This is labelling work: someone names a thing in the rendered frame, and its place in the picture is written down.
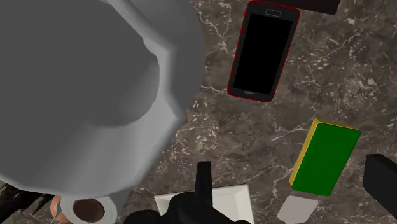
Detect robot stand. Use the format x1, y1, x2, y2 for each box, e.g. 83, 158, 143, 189
268, 0, 342, 16

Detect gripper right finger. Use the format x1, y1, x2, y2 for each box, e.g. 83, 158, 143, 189
362, 153, 397, 220

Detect white toilet paper roll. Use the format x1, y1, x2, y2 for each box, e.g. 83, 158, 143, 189
59, 194, 119, 224

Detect orange round object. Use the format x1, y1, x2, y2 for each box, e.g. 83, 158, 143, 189
49, 194, 71, 224

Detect white square dish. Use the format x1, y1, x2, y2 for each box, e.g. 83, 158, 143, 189
154, 184, 256, 224

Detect black phone with red edge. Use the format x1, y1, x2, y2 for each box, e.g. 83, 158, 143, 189
226, 0, 301, 104

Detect green and yellow sponge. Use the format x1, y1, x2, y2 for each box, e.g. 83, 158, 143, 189
289, 118, 363, 197

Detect large grey vase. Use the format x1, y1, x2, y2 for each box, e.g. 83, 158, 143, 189
0, 0, 207, 199

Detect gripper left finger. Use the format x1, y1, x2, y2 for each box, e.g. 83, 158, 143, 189
123, 160, 253, 224

